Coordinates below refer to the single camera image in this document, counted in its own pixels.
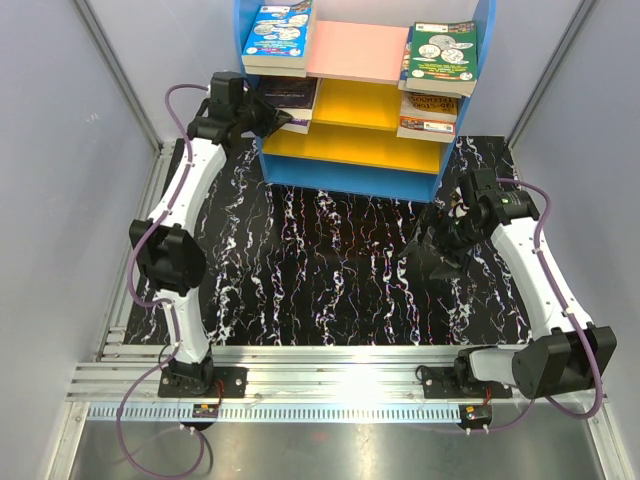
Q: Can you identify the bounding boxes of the purple treehouse book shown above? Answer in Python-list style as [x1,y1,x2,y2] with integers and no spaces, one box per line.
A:
[280,107,313,134]

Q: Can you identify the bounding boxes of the small circuit board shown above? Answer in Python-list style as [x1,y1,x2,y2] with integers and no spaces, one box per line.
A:
[192,403,220,419]
[461,404,493,425]

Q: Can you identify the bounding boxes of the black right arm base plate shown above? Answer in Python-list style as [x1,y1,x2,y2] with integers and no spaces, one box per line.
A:
[415,365,513,400]

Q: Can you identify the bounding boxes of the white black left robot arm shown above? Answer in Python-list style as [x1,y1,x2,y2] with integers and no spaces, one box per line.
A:
[127,72,291,398]

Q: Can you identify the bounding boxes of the left small circuit board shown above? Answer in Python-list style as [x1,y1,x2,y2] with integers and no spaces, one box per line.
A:
[192,403,220,419]

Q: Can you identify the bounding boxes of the dark tale of two cities book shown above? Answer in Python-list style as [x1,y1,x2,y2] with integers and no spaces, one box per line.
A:
[258,76,319,110]

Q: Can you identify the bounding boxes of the lime green treehouse book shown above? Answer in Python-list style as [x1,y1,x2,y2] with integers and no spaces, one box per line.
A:
[245,66,307,78]

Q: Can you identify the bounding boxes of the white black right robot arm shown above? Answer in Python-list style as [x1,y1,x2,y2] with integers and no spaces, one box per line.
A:
[402,169,617,399]

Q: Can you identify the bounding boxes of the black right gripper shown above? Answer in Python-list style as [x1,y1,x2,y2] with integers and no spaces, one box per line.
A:
[399,202,486,280]

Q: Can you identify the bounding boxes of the aluminium mounting rail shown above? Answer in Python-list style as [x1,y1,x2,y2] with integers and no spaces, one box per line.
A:
[64,342,609,404]

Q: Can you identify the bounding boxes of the right small circuit board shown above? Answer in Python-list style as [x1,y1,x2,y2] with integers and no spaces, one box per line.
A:
[461,404,493,425]

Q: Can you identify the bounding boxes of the slotted grey cable duct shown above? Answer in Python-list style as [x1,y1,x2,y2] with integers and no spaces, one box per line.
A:
[88,402,461,424]

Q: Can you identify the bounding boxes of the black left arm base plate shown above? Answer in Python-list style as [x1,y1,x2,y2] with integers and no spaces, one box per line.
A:
[158,367,248,399]

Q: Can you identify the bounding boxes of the blue 91-storey treehouse book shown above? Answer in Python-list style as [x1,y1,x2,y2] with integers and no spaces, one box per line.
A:
[398,27,414,90]

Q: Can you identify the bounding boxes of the light blue 26-storey book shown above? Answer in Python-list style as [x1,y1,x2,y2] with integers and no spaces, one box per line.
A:
[241,1,316,71]

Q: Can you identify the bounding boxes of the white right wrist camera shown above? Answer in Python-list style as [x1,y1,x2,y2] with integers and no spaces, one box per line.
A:
[450,191,468,218]

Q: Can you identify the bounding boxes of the yellow 130-storey treehouse book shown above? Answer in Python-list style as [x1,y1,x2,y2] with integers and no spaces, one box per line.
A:
[397,92,458,143]

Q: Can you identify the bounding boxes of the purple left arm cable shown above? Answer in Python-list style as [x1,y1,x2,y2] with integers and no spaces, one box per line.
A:
[116,83,211,477]

